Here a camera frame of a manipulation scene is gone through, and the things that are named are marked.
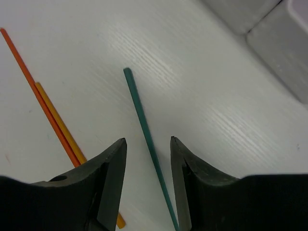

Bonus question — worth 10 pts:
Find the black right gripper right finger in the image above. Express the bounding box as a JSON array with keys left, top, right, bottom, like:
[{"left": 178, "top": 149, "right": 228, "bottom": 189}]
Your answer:
[{"left": 170, "top": 137, "right": 308, "bottom": 231}]

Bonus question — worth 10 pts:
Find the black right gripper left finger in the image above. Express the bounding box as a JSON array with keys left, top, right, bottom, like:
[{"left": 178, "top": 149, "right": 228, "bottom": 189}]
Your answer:
[{"left": 0, "top": 138, "right": 127, "bottom": 231}]

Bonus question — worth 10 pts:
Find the yellow-orange chopstick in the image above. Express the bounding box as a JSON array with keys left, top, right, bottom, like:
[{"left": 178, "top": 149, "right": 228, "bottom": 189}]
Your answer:
[{"left": 36, "top": 82, "right": 127, "bottom": 231}]

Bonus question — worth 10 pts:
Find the teal chopstick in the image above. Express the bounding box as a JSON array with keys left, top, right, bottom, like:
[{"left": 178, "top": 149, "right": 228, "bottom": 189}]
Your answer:
[{"left": 123, "top": 67, "right": 180, "bottom": 231}]

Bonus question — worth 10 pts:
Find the white right divided container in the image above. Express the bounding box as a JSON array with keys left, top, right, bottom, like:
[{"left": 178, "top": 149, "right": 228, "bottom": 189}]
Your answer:
[{"left": 246, "top": 0, "right": 308, "bottom": 104}]

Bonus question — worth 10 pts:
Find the white divided container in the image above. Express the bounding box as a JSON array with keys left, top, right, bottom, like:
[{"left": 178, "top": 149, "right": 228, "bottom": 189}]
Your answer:
[
  {"left": 246, "top": 0, "right": 308, "bottom": 104},
  {"left": 202, "top": 0, "right": 280, "bottom": 34}
]

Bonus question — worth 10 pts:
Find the orange chopstick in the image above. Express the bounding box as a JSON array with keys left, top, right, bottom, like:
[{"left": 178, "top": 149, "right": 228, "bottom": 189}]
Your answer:
[{"left": 0, "top": 27, "right": 80, "bottom": 167}]

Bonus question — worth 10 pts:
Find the white left divided container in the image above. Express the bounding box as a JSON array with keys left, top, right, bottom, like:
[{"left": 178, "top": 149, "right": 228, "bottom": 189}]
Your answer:
[{"left": 202, "top": 0, "right": 280, "bottom": 34}]

